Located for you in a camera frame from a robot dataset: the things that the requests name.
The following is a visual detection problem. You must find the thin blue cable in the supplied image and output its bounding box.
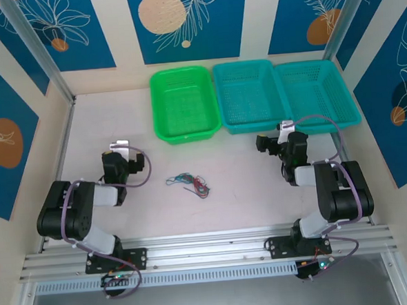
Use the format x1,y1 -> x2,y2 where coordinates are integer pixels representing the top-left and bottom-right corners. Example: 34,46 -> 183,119
165,174 -> 200,198

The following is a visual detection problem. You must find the thin green cable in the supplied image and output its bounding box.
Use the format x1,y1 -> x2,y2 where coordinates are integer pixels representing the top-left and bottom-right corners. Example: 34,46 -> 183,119
168,172 -> 211,201

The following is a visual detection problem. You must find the thin red cable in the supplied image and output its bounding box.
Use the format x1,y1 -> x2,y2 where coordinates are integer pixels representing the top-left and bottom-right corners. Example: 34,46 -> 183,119
190,173 -> 212,200

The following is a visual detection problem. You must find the teal plastic basket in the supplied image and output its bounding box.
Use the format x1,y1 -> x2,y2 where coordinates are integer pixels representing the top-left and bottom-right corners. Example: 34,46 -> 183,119
273,57 -> 364,137
212,57 -> 292,137

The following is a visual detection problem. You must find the green plastic basket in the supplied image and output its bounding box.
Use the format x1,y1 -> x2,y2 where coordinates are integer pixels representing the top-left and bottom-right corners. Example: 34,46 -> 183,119
149,64 -> 224,147

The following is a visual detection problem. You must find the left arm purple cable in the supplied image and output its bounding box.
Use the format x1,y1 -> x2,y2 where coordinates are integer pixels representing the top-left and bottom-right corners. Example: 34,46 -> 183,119
56,144 -> 161,303

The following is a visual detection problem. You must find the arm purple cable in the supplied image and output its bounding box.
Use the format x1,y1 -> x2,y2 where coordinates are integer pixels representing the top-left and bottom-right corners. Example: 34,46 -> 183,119
56,144 -> 161,303
289,111 -> 368,283

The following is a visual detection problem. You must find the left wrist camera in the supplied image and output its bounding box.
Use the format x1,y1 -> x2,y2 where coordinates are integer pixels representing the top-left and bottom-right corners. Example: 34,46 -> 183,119
109,139 -> 132,156

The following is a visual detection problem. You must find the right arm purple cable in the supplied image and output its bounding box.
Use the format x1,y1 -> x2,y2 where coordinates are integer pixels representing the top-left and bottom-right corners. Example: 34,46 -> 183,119
289,111 -> 368,283

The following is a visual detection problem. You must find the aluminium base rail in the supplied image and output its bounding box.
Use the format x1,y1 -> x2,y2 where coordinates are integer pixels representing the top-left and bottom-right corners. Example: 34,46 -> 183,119
17,216 -> 401,283

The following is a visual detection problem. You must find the aluminium frame post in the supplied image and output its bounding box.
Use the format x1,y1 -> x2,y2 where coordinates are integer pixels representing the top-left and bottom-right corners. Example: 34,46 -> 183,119
319,0 -> 373,62
0,0 -> 77,110

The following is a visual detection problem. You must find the white slotted cable duct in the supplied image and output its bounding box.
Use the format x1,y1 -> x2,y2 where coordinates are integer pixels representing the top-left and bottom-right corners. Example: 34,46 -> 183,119
33,260 -> 299,297

